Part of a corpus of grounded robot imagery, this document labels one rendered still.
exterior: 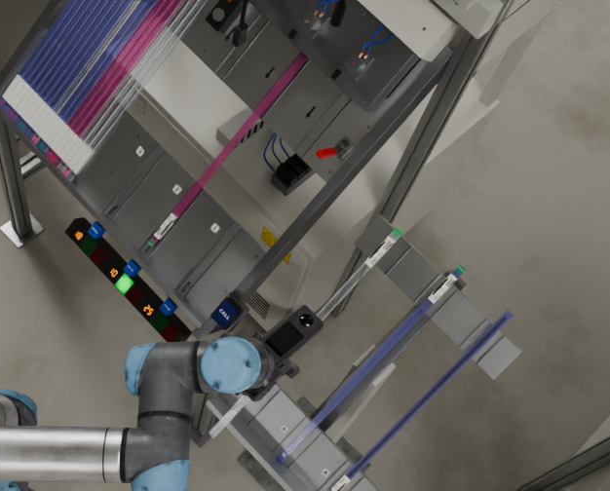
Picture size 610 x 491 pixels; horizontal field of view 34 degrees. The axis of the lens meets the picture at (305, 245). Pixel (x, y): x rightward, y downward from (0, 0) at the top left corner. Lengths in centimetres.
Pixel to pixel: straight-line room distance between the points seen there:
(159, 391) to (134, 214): 68
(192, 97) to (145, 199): 40
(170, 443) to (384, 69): 75
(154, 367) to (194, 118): 98
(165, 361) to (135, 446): 12
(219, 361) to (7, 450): 31
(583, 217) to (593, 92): 48
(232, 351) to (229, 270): 58
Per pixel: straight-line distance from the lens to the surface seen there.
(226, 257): 193
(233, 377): 137
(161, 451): 138
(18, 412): 184
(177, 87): 233
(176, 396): 141
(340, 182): 182
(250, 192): 221
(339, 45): 178
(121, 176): 203
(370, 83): 176
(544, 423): 287
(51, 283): 278
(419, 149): 199
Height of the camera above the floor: 256
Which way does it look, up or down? 63 degrees down
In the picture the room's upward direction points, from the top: 21 degrees clockwise
